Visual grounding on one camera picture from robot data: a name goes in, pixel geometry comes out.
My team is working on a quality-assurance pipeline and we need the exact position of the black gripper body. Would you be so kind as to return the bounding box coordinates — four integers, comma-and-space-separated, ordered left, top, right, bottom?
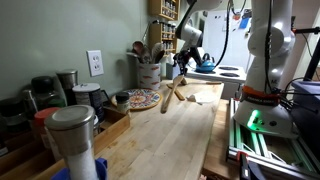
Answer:
173, 49, 194, 68

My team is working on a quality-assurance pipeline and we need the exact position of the brown wooden spoon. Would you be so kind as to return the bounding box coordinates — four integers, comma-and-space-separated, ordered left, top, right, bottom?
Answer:
160, 74, 185, 115

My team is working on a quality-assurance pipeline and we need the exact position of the black plastic utensil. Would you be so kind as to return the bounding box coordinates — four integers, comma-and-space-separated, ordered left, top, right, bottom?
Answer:
154, 49, 166, 65

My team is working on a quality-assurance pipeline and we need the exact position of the metal slotted spoon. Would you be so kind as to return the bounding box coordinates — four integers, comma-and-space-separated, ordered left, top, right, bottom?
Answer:
151, 42, 165, 64

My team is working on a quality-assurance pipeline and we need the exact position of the white utensil holder red pattern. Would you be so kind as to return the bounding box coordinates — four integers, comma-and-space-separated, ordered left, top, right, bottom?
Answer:
138, 61, 162, 92

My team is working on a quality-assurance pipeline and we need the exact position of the grey plastic spoon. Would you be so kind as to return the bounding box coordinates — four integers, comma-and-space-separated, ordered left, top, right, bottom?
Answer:
141, 45, 153, 64

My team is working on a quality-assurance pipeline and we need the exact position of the dark reddish wooden spoon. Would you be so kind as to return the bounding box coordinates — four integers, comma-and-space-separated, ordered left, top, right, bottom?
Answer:
132, 40, 146, 62

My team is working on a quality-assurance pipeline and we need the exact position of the blue grinder holder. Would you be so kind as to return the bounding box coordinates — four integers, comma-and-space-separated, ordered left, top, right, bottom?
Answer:
49, 157, 109, 180

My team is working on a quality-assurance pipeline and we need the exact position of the blue tissue box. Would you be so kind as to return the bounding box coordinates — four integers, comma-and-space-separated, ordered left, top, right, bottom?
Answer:
165, 62, 182, 80

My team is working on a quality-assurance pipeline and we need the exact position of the blue kettle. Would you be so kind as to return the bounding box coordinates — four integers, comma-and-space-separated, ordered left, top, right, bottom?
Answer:
194, 52, 216, 74

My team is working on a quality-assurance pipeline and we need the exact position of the white electric stove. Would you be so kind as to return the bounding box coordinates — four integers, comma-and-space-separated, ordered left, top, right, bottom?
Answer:
180, 46, 248, 100

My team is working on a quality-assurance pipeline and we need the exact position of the colourful patterned round plate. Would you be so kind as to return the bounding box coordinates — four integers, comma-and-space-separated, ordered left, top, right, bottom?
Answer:
110, 87, 163, 111

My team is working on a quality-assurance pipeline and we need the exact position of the white refrigerator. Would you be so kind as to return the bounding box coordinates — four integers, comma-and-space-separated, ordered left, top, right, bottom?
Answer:
202, 9, 254, 69

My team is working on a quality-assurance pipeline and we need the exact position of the small black-lid spice jar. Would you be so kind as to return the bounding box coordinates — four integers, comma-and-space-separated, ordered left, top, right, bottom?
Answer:
115, 91, 131, 115

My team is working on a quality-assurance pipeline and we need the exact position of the blue paper note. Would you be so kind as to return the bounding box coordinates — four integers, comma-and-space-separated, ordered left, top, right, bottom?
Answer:
238, 16, 251, 30

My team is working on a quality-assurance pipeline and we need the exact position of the wooden spice tray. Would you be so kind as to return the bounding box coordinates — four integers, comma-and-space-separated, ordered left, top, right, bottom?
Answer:
0, 105, 132, 180

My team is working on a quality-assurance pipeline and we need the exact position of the white canister dark label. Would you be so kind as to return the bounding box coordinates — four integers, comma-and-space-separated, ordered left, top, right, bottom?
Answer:
72, 82, 105, 123

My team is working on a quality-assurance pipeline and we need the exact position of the stainless steel shaker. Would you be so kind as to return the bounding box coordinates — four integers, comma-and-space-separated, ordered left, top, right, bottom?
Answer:
55, 68, 79, 107

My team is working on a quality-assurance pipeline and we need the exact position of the steel-topped salt grinder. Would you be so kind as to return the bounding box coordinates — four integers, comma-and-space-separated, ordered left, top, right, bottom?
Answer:
44, 104, 101, 180

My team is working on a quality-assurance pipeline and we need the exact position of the black metal pole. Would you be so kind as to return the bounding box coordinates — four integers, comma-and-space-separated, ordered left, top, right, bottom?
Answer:
303, 34, 320, 82

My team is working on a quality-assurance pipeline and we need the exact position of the dark blue storage bin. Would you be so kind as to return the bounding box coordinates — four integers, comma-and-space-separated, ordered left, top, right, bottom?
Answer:
290, 79, 320, 154

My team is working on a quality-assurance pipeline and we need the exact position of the dark jar black lid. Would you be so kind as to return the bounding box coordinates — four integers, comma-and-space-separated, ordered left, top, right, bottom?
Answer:
30, 75, 67, 109

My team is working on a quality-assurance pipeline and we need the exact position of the red-lid spice jar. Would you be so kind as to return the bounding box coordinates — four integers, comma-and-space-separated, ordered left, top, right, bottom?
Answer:
33, 106, 63, 150

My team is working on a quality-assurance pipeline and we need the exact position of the thin silver-topped bottle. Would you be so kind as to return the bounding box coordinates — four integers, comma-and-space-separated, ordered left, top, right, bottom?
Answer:
21, 88, 39, 122

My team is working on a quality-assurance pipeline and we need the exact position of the dark glass jar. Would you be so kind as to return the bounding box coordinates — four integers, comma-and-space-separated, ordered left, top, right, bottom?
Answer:
0, 96, 32, 134

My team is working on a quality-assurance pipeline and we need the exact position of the wooden wall spice rack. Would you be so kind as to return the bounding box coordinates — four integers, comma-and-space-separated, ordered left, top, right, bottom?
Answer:
148, 20, 178, 57
148, 0, 181, 22

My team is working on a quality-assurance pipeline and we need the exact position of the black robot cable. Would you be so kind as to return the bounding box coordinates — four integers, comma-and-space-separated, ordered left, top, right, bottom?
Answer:
213, 0, 249, 68

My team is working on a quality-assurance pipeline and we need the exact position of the white wall power outlet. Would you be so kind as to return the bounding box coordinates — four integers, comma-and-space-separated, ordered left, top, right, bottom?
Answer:
86, 49, 105, 78

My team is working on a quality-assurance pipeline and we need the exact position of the black cable bundle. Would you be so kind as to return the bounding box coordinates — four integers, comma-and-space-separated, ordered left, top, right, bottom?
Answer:
273, 78, 320, 113

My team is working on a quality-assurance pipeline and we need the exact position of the aluminium rail frame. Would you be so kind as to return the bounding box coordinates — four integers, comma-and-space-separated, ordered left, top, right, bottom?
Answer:
225, 97, 320, 180

